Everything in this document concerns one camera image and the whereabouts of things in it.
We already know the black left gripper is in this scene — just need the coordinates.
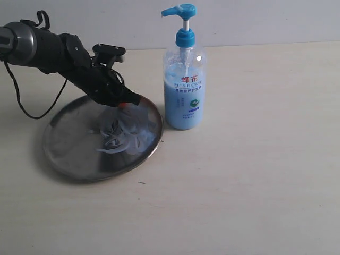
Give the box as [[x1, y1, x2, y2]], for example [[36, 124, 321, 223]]
[[61, 58, 141, 109]]

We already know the blue pump lotion bottle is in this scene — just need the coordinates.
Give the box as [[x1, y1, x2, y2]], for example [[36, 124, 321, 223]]
[[161, 4, 207, 130]]

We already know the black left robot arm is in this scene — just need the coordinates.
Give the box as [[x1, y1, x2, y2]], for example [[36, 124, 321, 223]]
[[1, 22, 141, 107]]

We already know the blue-white soap smear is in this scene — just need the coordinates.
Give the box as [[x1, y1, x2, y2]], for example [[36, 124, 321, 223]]
[[95, 104, 156, 155]]

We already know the round steel plate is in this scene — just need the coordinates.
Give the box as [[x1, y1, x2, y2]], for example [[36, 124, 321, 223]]
[[42, 96, 164, 182]]

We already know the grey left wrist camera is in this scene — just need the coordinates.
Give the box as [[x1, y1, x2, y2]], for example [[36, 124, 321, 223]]
[[92, 44, 126, 66]]

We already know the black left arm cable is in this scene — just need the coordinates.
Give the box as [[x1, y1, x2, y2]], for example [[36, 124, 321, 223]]
[[0, 10, 69, 120]]

